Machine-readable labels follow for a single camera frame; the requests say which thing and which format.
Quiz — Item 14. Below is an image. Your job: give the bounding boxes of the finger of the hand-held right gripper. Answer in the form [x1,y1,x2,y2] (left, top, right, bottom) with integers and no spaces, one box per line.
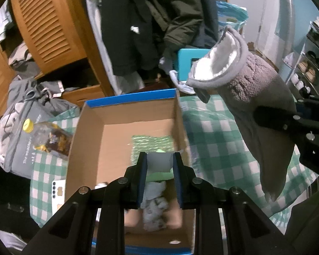
[252,106,309,139]
[295,97,319,123]

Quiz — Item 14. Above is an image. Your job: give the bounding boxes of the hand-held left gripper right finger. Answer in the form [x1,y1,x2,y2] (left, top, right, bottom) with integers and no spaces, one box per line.
[173,152,286,255]

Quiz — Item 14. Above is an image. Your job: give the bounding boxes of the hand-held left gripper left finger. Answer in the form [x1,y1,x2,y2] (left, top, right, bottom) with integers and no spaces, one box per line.
[21,151,149,255]

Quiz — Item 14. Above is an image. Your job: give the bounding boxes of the light green roll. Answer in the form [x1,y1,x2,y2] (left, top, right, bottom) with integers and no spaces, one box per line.
[146,150,176,181]

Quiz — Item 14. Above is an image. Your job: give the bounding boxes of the white and blue plastic packet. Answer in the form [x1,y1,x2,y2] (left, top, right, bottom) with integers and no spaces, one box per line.
[140,181,171,231]

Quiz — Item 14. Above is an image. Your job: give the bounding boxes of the grey fleece sock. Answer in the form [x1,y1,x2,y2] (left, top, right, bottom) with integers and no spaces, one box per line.
[187,25,299,202]

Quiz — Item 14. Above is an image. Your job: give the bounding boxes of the green scouring pad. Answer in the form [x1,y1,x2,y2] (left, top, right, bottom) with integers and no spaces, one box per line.
[129,134,176,165]

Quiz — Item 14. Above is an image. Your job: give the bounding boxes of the blue-rimmed cardboard box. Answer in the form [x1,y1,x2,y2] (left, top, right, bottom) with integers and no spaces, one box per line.
[65,88,200,254]

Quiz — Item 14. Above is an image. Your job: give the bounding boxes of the person's right forearm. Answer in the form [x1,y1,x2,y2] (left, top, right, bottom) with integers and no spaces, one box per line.
[284,186,319,255]

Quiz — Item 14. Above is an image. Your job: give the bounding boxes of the group of shoes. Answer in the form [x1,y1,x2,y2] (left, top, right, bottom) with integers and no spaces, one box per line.
[290,17,319,93]

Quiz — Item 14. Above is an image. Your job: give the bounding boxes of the green checked tablecloth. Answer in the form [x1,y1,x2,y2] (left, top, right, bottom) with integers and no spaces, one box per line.
[30,94,319,227]

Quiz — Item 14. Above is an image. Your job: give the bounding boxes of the grey shoe rack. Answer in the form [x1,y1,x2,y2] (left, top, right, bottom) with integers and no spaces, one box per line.
[287,17,319,99]

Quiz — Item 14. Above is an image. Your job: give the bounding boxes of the white phone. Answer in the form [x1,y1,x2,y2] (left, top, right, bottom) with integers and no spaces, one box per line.
[50,179,67,208]

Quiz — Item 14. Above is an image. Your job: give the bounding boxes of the white plastic bag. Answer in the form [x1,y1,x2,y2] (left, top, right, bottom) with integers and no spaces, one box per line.
[159,57,197,95]

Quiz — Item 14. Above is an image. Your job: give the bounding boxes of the white door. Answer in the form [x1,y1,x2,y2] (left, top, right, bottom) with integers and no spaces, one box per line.
[251,0,288,59]

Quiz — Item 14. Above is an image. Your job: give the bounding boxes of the yellow-capped plastic bottle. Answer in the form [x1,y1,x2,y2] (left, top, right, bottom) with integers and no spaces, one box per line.
[23,119,74,157]

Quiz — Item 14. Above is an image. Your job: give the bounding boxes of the teal box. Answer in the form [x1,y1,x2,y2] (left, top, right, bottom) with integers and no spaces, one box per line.
[175,48,210,81]

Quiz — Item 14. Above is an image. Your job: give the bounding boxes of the wooden wardrobe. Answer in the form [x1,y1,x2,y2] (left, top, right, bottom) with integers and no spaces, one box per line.
[0,0,115,119]

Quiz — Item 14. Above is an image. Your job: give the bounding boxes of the grey pipe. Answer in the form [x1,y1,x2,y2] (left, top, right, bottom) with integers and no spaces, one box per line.
[278,0,294,32]

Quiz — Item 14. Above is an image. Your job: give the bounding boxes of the blue printed plastic bag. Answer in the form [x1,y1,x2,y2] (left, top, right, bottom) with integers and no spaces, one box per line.
[215,0,248,43]

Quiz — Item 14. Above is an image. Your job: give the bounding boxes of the navy garment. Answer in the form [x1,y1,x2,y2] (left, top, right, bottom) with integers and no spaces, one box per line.
[194,0,220,50]

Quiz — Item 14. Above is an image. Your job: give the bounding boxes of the grey printed cloth bag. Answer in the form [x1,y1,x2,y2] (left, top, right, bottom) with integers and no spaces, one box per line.
[0,102,80,178]

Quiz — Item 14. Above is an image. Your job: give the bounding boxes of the olive green jacket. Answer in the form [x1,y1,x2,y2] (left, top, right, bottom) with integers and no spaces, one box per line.
[144,0,205,56]

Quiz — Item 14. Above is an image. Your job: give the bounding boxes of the black coat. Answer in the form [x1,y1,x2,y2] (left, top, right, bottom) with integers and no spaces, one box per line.
[100,0,165,76]

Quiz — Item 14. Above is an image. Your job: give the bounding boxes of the grey hoodie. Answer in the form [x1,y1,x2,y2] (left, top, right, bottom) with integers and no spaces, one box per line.
[8,77,70,112]

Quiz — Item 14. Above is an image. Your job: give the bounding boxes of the grey folded clothes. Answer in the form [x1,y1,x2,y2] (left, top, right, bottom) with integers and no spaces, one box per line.
[8,42,40,77]

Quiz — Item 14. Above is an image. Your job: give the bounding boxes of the wooden louvered door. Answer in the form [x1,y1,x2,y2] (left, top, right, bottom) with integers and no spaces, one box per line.
[10,0,88,73]

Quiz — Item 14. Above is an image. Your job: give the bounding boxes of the white folded clothes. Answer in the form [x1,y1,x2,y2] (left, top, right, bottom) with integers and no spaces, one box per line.
[0,0,14,43]

